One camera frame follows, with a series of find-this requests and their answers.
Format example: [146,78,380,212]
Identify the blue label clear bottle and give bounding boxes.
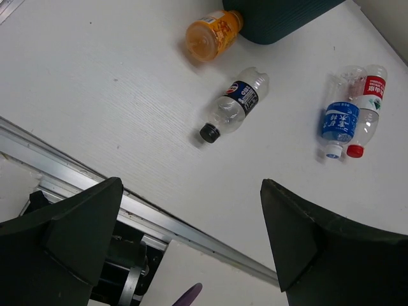
[321,66,367,159]

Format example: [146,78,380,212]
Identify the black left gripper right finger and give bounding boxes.
[260,179,407,305]

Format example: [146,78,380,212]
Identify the dark teal bin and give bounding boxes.
[222,0,344,45]

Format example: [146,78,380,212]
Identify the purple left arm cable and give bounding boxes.
[171,282,203,306]

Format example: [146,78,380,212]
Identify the aluminium table rail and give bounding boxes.
[1,118,279,286]

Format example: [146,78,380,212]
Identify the black label clear bottle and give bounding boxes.
[200,67,270,143]

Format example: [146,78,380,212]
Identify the orange juice bottle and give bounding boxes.
[185,10,244,62]

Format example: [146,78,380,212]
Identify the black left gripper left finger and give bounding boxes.
[1,177,123,305]

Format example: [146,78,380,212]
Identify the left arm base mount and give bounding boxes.
[90,220,160,305]

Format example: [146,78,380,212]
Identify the red label clear bottle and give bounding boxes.
[346,64,388,158]

